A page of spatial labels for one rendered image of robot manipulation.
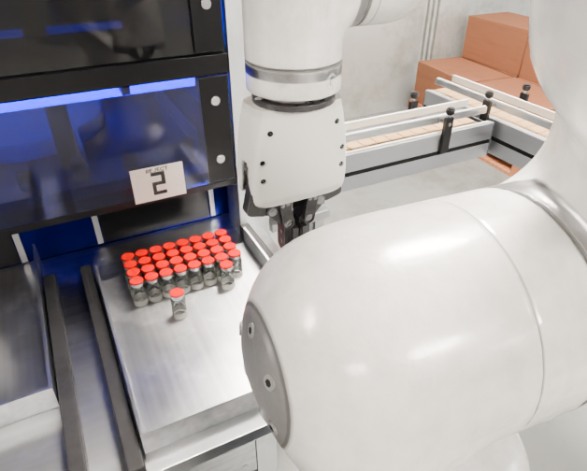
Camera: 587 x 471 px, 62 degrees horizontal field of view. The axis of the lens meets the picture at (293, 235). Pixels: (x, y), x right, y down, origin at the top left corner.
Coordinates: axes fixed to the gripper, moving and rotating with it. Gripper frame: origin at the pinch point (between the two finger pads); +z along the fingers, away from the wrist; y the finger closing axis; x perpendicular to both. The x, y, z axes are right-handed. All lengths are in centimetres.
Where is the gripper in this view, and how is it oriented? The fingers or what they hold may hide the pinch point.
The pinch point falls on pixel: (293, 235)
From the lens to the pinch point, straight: 52.7
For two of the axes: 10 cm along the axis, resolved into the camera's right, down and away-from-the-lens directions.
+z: 0.0, 8.3, 5.6
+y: -8.9, 2.5, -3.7
